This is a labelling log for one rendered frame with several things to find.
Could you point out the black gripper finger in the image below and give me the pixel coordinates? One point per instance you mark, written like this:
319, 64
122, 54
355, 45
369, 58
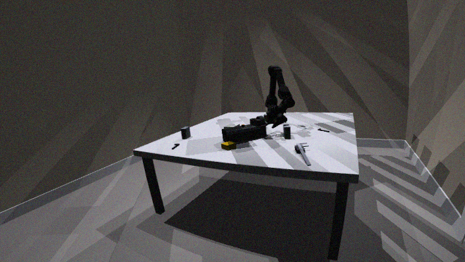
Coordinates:
277, 122
269, 118

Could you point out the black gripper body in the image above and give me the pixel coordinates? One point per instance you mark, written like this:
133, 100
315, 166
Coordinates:
280, 114

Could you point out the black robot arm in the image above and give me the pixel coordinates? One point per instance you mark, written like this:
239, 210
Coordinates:
271, 102

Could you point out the yellow block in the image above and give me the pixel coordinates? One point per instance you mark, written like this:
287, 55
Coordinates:
228, 145

